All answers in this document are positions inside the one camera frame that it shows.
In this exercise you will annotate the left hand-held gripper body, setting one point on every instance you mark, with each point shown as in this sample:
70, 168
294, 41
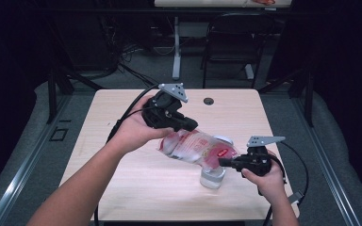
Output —
158, 111

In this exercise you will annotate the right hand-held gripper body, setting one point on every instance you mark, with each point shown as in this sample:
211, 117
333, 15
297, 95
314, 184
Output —
257, 161

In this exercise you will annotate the clear plastic bag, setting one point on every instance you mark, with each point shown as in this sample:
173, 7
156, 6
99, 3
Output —
194, 147

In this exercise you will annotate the person's right hand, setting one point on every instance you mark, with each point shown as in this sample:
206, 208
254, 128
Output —
271, 182

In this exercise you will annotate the person's left hand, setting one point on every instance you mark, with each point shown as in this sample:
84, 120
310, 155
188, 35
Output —
132, 132

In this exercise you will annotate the black metal stand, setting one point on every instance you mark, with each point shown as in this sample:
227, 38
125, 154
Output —
309, 97
52, 94

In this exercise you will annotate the black folding chair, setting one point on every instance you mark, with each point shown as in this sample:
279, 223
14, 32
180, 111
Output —
235, 34

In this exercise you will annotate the white background table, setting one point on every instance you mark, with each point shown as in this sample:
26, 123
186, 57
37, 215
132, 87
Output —
201, 3

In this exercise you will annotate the orange object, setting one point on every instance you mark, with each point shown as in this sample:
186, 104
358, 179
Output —
264, 2

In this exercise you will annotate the aluminium floor rail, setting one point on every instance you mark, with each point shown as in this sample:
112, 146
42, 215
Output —
22, 169
326, 163

